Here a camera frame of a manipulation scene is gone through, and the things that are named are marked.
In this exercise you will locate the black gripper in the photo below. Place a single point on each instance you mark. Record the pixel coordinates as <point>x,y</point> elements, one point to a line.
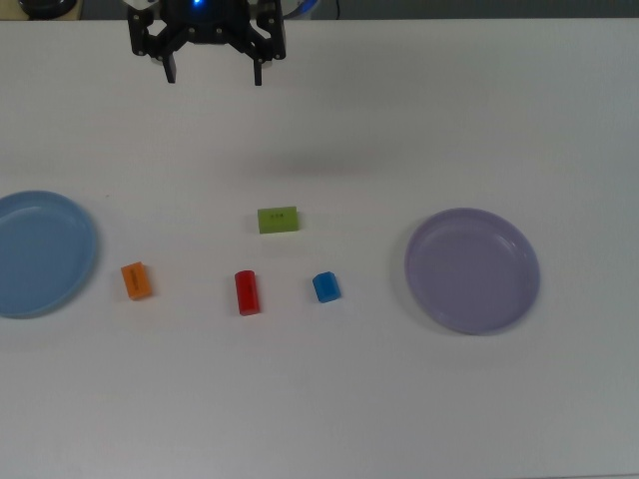
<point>204,32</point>

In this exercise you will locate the green block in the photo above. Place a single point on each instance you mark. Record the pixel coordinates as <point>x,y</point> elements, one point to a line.
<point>278,220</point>

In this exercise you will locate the orange block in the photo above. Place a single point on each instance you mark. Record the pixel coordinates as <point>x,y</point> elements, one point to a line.
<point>137,282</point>

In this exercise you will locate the red block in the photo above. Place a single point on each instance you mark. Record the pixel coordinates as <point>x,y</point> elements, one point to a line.
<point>247,293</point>

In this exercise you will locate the blue block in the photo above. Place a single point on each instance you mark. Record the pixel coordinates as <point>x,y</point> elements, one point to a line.
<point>327,288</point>

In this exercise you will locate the white and blue round object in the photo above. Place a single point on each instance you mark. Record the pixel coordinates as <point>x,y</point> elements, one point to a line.
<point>302,7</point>

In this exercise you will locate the black round object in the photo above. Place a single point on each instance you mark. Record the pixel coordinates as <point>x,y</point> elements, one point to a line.
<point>45,5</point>

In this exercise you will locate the tan wooden board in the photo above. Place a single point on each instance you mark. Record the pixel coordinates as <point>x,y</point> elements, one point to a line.
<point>10,12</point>

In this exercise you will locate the blue plate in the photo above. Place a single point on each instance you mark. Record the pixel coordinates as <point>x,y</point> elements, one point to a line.
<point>40,254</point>

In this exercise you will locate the purple plate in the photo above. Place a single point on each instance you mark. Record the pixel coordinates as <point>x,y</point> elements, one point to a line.
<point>471,272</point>

